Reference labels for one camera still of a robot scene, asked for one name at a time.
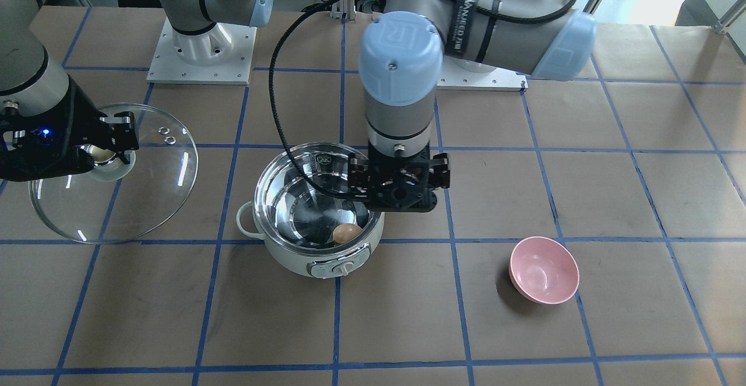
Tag beige egg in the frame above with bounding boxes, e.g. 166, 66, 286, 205
332, 223, 363, 244

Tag white electric cooking pot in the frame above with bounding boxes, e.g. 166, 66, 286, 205
235, 142, 384, 279

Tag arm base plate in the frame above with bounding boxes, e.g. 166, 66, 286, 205
437, 57, 528, 92
146, 19, 258, 86

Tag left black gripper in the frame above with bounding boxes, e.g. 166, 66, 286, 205
349, 145, 451, 213

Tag glass pot lid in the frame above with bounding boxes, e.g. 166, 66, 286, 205
29, 103, 198, 244

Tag brown grid table mat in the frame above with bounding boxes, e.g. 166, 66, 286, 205
2, 6, 744, 385

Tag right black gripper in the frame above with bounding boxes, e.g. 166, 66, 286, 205
1, 78, 139, 182

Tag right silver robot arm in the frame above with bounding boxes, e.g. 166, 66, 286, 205
1, 0, 274, 182

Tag pink bowl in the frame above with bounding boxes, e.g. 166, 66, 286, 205
508, 236, 580, 306

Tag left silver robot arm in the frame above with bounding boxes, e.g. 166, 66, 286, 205
347, 0, 597, 212

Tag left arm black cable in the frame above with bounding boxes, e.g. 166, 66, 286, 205
268, 0, 581, 201

